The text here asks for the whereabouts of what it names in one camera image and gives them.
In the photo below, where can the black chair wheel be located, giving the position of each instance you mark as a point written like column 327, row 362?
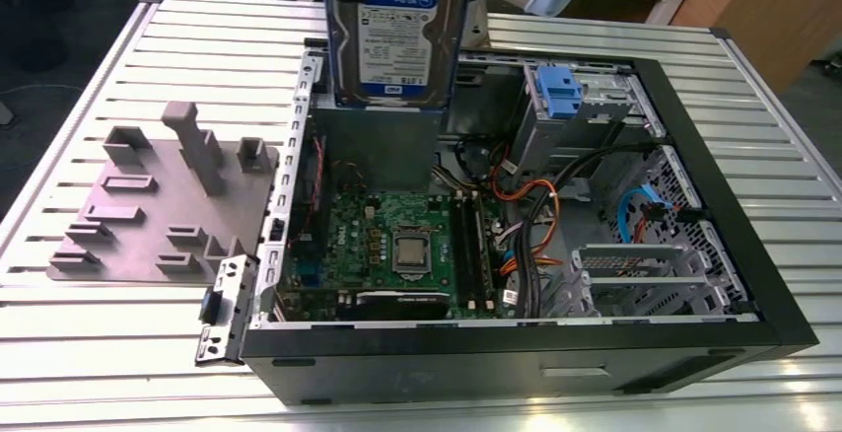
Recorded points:
column 830, row 62

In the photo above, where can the metal disk bay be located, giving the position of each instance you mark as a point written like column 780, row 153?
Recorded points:
column 631, row 281

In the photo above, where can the grey power supply unit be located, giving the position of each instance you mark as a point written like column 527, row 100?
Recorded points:
column 375, row 151

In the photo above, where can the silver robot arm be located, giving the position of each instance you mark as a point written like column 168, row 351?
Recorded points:
column 480, row 18

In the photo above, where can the metal optical drive cage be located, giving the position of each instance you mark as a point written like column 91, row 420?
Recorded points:
column 546, row 141

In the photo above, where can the hard disk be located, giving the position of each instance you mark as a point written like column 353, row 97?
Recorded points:
column 395, row 32

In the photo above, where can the metal expansion slot bracket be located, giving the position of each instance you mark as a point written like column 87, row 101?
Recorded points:
column 236, row 294

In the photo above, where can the black open PC case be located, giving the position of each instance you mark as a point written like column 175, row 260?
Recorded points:
column 460, row 368

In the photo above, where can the green motherboard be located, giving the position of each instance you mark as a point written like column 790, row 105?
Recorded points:
column 355, row 215

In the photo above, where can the grey parts rack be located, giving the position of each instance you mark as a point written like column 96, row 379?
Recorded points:
column 177, row 205

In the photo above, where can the blue plastic drive latch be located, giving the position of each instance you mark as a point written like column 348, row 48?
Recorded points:
column 555, row 82

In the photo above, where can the silver CPU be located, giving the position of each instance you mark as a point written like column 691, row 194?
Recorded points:
column 411, row 253

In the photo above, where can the black graphics card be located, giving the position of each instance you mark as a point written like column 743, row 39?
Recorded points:
column 402, row 304

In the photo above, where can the wooden cabinet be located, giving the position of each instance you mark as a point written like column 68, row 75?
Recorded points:
column 775, row 8

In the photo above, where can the CPU socket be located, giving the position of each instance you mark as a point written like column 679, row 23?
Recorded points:
column 412, row 276

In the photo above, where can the black RAM slot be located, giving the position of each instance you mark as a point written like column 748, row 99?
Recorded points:
column 463, row 254
column 483, row 254

